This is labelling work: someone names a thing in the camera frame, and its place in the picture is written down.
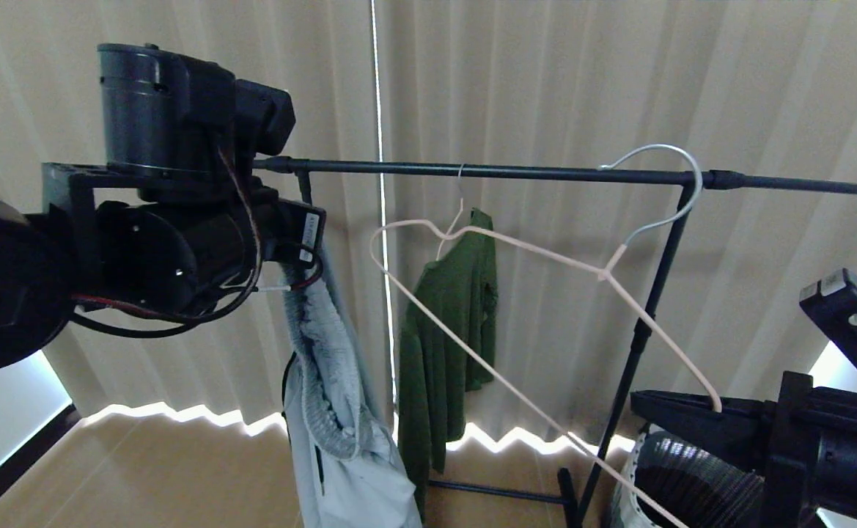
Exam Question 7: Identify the white laundry basket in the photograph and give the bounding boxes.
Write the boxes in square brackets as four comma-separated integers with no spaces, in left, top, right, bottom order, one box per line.
[608,429,773,528]

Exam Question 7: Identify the pink clothes hanger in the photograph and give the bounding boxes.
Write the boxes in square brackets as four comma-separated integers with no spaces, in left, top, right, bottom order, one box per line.
[435,166,473,261]
[368,144,724,528]

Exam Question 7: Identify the pale grey garment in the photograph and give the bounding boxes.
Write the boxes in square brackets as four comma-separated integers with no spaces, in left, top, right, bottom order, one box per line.
[279,242,423,528]

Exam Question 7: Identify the beige curtain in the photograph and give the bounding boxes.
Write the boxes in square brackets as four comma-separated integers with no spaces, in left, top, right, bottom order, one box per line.
[0,0,857,455]

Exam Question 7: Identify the black cable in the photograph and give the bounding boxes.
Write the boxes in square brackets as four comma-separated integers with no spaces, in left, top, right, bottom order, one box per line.
[69,286,264,340]

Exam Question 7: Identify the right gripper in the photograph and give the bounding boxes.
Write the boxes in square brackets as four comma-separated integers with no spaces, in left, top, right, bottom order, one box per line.
[762,370,857,528]

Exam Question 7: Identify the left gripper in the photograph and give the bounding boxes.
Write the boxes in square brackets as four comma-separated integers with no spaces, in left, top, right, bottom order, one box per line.
[95,198,326,318]

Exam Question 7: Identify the black clothes rack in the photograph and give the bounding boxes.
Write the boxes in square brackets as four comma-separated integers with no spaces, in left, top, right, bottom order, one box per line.
[252,155,857,528]

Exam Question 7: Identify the green printed shirt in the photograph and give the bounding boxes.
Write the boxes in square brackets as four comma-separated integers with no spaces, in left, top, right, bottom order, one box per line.
[397,209,500,521]

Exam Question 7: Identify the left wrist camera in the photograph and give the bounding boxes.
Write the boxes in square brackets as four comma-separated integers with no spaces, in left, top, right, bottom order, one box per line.
[234,77,297,158]

